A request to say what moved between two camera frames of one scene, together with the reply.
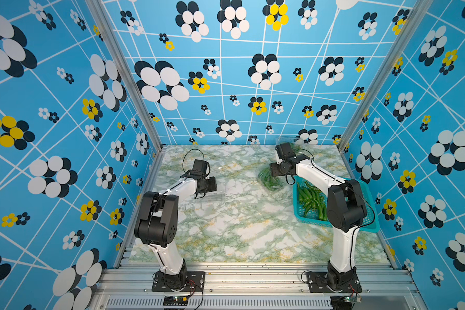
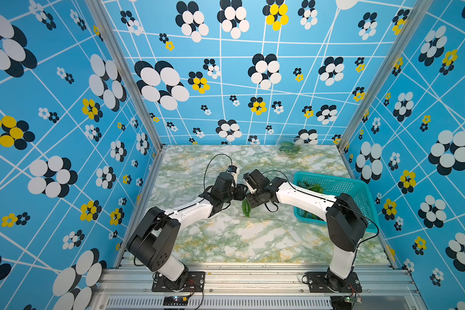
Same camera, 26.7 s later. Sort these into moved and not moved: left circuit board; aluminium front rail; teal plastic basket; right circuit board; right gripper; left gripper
Moved: right gripper; left gripper
Not moved: left circuit board; aluminium front rail; teal plastic basket; right circuit board
